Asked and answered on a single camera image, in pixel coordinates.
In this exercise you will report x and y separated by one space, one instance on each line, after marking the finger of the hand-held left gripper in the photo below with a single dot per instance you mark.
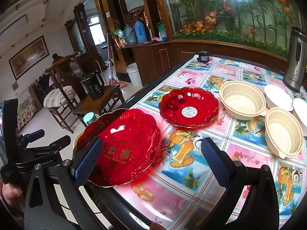
60 143
34 134

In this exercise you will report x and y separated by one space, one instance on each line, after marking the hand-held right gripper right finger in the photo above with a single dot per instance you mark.
215 165

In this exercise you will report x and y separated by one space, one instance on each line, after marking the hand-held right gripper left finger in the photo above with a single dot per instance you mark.
87 163

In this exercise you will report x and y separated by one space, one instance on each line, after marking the large red plate gold lettering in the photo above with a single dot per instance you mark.
124 136

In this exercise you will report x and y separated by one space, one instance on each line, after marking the small red plate white label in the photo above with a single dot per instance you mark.
177 107

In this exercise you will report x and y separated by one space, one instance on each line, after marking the beige plastic bowl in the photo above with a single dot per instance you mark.
284 134
242 100

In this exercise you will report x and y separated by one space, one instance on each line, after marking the person's left hand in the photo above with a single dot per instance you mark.
9 194

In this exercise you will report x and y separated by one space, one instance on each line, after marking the floral patterned sofa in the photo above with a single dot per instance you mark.
27 110

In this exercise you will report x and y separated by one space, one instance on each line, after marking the printed fruit pattern tablecloth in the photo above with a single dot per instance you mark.
191 191

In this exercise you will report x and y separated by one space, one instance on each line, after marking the teal plastic cup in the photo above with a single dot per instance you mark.
88 119

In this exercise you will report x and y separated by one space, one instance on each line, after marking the striped cushion stool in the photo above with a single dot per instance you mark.
57 96

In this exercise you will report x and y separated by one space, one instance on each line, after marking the dark wooden chair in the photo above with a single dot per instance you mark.
96 103

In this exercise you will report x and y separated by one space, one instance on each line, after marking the black kettle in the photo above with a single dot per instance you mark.
92 87

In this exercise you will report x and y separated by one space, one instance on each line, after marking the white foam bowl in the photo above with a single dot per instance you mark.
278 97
301 115

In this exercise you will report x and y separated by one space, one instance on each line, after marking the white plastic bucket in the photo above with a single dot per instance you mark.
134 75

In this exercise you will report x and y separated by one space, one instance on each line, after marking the small black round device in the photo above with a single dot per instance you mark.
203 55

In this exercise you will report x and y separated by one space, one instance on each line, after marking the wooden sideboard cabinet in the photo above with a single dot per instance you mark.
153 60

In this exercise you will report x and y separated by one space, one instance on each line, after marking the green plastic bag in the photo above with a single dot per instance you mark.
118 33

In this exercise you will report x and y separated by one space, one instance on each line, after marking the stainless steel thermos jug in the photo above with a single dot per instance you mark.
296 67

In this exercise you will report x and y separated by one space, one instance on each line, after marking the light blue thermos flask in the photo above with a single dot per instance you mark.
129 34

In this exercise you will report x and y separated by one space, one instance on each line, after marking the flower and bamboo glass panel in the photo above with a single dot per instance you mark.
227 14

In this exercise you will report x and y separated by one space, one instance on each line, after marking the framed wall painting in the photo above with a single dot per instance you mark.
28 57

